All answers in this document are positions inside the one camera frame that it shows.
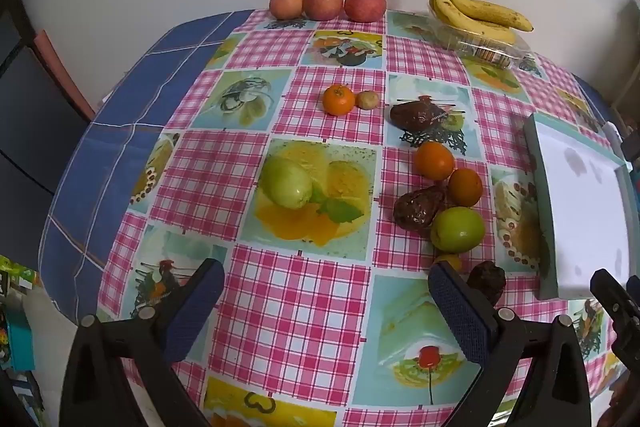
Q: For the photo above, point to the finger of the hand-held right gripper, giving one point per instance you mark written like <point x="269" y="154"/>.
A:
<point x="612" y="294"/>

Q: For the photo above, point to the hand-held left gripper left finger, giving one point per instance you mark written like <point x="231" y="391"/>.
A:
<point x="200" y="312"/>

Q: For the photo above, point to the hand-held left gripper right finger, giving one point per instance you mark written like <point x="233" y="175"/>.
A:
<point x="457" y="317"/>

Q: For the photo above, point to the dark brown avocado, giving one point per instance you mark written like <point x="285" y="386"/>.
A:
<point x="415" y="117"/>
<point x="417" y="209"/>
<point x="487" y="279"/>

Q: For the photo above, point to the small yellow fruit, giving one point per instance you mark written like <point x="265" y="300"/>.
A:
<point x="450" y="261"/>

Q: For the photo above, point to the teal box with white inside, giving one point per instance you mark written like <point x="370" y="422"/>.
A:
<point x="585" y="217"/>

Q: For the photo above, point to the round green apple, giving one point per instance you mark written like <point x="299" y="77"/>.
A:
<point x="457" y="229"/>

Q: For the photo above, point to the long green mango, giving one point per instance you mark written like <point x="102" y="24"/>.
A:
<point x="286" y="183"/>

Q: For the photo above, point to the orange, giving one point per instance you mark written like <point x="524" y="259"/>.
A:
<point x="434" y="160"/>
<point x="466" y="187"/>

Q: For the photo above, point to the small tangerine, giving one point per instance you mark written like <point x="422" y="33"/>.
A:
<point x="338" y="101"/>

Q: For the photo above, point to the pink checked tablecloth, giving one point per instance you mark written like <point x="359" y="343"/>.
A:
<point x="310" y="287"/>

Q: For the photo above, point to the white plastic device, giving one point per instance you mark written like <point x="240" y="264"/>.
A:
<point x="615" y="139"/>

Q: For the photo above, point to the teal carton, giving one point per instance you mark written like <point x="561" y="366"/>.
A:
<point x="20" y="342"/>

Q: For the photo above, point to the blue tablecloth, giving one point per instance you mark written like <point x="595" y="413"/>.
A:
<point x="115" y="147"/>

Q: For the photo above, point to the green printed packaging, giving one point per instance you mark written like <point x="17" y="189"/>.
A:
<point x="15" y="274"/>

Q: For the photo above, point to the dark cabinet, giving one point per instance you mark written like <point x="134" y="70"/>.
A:
<point x="35" y="147"/>

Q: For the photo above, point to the small tan fruit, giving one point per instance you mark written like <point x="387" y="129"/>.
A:
<point x="367" y="100"/>

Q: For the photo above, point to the clear plastic container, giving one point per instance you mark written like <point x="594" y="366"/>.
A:
<point x="480" y="47"/>

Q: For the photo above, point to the yellow banana bunch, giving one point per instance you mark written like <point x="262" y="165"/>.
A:
<point x="475" y="14"/>

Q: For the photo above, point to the pale red apple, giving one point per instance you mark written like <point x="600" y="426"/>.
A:
<point x="286" y="4"/>

